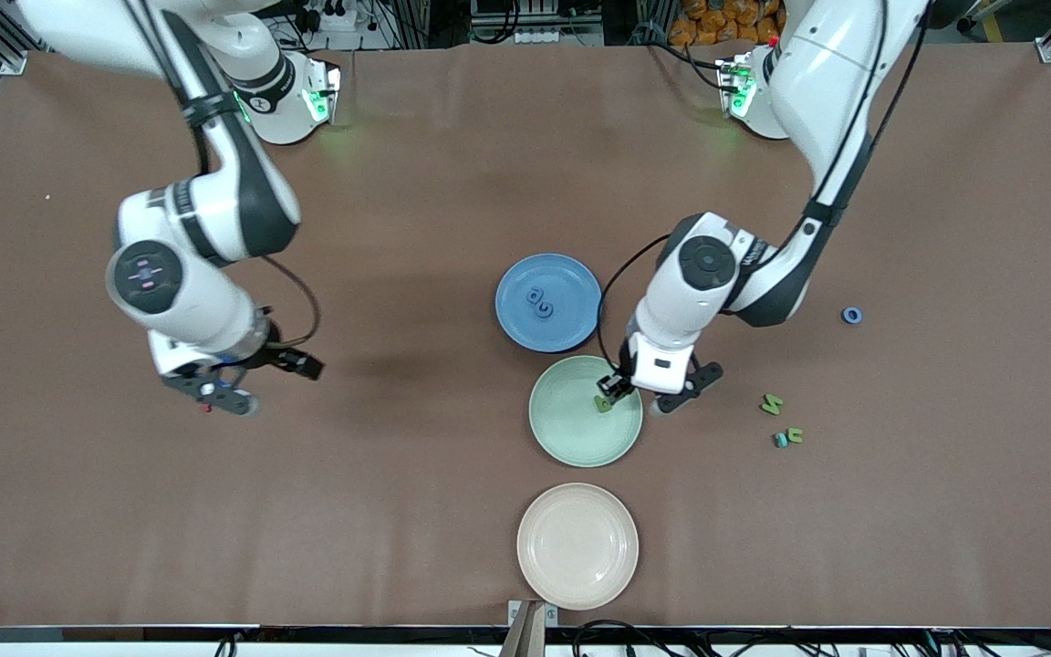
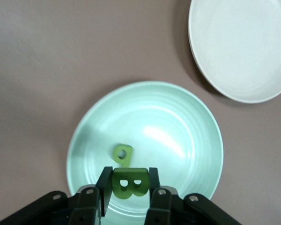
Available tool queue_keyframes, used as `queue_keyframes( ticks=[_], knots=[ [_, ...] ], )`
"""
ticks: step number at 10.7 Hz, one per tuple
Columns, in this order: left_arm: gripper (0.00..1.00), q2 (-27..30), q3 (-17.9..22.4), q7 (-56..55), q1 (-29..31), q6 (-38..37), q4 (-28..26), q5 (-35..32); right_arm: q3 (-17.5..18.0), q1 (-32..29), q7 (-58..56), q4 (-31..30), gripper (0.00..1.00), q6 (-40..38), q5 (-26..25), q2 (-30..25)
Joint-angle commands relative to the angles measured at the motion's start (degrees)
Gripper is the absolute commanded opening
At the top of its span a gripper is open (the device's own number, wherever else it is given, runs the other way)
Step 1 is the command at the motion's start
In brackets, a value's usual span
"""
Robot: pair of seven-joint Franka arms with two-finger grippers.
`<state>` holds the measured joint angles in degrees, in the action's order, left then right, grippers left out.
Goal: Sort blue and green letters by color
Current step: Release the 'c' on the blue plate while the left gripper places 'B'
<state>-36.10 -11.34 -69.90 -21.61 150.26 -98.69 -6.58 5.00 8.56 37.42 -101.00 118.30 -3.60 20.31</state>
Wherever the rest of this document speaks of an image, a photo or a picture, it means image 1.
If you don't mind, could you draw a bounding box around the brown paper table cover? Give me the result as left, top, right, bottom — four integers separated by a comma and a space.
0, 41, 1051, 629

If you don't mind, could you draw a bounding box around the black base cable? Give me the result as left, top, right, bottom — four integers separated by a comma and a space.
644, 23, 729, 92

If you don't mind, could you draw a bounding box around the green round plate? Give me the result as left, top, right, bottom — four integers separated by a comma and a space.
529, 355, 644, 468

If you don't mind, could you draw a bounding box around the metal table edge bracket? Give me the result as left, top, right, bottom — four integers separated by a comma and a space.
507, 600, 559, 657

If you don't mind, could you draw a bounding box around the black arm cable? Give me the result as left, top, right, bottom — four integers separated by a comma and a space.
597, 0, 932, 375
124, 0, 321, 348

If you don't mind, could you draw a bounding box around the black looped floor cable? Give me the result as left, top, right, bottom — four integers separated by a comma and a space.
571, 619, 672, 657

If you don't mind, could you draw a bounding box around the orange objects pile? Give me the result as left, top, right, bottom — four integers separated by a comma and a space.
670, 0, 782, 47

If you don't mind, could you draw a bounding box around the beige round plate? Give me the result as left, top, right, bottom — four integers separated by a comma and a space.
516, 483, 640, 610

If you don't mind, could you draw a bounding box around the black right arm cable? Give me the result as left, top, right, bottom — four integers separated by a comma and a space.
124, 0, 321, 348

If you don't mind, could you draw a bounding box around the blue round plate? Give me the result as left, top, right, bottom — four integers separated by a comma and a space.
495, 253, 604, 353

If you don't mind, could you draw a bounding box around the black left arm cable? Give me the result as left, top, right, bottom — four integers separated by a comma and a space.
597, 0, 932, 375

